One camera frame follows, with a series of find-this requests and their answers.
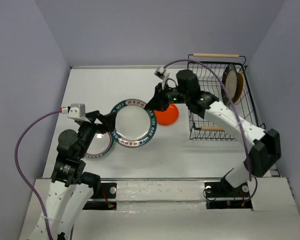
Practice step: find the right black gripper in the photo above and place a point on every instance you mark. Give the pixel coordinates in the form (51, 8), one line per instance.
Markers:
(158, 102)

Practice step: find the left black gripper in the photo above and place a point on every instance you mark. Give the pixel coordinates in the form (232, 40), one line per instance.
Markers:
(108, 121)

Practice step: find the white plate teal red rim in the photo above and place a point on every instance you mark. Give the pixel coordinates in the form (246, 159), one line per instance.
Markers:
(100, 146)

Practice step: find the teal rim Hao Wei plate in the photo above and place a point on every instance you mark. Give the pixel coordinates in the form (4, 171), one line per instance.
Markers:
(134, 125)

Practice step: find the black rimmed beige plate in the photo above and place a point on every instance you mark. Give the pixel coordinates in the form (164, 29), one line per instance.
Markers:
(230, 81)

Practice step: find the woven bamboo round plate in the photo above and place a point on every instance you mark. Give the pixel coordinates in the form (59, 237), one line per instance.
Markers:
(239, 87)

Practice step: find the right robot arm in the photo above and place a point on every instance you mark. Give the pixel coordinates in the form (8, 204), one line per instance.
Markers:
(262, 147)

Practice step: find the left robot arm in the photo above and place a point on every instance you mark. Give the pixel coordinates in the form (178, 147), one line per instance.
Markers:
(70, 186)

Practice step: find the orange plate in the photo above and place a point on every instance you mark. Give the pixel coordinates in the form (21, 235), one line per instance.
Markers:
(167, 117)

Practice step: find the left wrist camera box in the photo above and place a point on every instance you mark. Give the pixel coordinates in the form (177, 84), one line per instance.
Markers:
(76, 111)

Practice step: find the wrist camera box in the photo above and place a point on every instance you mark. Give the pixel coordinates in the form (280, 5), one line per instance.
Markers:
(162, 74)
(76, 111)

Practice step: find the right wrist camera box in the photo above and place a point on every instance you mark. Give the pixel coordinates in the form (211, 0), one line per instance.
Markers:
(162, 74)

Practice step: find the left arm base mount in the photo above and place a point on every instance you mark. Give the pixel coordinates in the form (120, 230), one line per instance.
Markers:
(105, 199)

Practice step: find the black wire dish rack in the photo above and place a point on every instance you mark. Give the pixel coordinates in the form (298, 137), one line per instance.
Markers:
(201, 129)

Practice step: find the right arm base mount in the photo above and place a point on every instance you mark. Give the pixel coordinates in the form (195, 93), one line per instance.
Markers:
(218, 199)

